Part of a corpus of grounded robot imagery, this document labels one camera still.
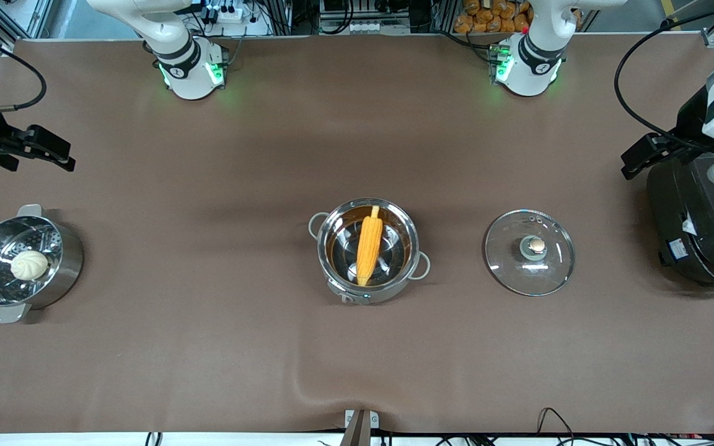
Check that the pile of orange bread rolls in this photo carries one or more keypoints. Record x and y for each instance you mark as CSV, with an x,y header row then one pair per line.
x,y
493,15

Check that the black rice cooker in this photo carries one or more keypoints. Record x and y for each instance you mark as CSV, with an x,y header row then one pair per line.
x,y
698,229

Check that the white steamed bun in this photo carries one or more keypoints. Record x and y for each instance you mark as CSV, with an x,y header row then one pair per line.
x,y
28,265

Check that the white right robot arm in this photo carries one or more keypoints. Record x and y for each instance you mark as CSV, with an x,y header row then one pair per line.
x,y
186,74

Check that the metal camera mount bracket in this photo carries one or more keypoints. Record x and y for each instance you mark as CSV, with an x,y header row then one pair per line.
x,y
362,424

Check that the yellow corn cob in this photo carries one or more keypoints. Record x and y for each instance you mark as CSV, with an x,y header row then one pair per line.
x,y
369,248

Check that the steel steamer pot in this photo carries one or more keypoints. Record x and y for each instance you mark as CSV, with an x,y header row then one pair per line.
x,y
67,267

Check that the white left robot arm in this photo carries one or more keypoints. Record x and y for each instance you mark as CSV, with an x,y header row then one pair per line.
x,y
533,68

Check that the white power strip with plugs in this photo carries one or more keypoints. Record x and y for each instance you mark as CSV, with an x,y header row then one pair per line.
x,y
230,12

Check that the small white power strip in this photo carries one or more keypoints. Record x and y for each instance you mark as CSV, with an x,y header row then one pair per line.
x,y
368,27

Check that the table cover mat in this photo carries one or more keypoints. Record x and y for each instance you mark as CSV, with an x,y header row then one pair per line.
x,y
357,124

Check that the glass pot lid with knob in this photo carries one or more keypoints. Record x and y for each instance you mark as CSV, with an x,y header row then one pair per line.
x,y
509,263

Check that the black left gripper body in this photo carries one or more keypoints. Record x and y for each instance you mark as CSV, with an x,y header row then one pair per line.
x,y
684,137

